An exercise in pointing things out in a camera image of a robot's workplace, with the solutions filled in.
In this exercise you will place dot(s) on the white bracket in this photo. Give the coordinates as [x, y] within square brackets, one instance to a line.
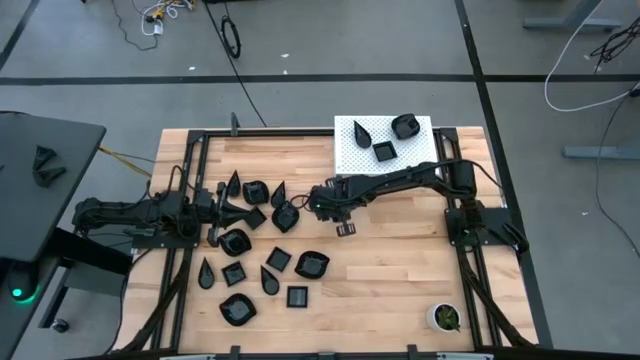
[187, 357]
[465, 357]

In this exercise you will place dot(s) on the white power adapter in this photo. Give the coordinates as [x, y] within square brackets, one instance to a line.
[158, 28]

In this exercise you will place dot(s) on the black caster wheel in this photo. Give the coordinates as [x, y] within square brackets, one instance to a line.
[60, 326]

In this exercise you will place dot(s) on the grey table foot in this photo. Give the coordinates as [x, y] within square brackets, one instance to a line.
[570, 23]
[600, 152]

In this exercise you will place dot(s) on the black rounded mini plate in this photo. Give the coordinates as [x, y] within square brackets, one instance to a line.
[235, 242]
[405, 126]
[312, 264]
[285, 216]
[237, 309]
[255, 192]

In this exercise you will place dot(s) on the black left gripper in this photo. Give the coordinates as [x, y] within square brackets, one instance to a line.
[206, 210]

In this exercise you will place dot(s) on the white pot with succulent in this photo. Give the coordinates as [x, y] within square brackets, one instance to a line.
[444, 317]

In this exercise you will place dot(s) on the white perforated metal shelf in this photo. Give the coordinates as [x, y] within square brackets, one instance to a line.
[425, 150]

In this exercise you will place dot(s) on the black square mini plate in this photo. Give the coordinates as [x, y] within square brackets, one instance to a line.
[278, 259]
[297, 296]
[257, 218]
[234, 273]
[385, 151]

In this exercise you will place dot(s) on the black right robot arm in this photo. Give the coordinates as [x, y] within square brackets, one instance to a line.
[400, 179]

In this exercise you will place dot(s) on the black triangular plastic part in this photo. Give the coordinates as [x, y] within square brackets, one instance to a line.
[44, 156]

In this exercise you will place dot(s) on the black desk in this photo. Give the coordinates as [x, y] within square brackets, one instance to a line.
[30, 220]
[15, 330]

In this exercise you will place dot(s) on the black teardrop mini plate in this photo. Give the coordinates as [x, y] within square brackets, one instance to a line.
[362, 136]
[278, 195]
[205, 274]
[233, 184]
[269, 281]

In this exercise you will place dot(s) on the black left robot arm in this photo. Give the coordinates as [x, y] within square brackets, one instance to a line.
[120, 212]

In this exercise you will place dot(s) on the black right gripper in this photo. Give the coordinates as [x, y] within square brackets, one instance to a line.
[332, 210]

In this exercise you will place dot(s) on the black computer mouse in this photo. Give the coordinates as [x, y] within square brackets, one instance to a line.
[22, 280]

